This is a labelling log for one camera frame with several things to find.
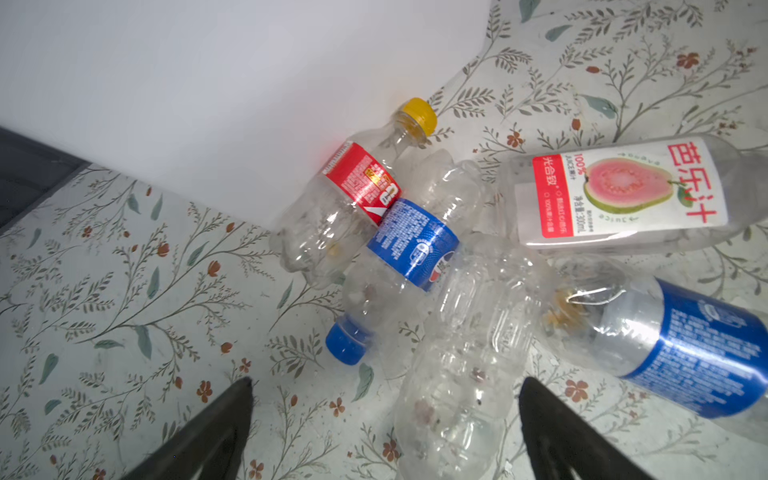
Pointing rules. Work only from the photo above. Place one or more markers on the clear crushed plastic bottle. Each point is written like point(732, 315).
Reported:
point(449, 419)

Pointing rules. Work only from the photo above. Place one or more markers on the clear bottle watermelon label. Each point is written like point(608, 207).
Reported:
point(666, 195)

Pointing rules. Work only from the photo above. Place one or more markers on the white plastic trash bin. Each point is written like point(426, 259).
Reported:
point(233, 104)

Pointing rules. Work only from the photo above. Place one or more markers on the clear bottle blue cap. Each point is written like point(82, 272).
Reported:
point(411, 249)

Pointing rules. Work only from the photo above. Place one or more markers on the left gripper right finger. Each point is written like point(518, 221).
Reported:
point(561, 445)

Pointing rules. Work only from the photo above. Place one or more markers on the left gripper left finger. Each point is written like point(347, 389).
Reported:
point(209, 446)

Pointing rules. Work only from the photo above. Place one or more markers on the clear bottle red label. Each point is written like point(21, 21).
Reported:
point(343, 205)

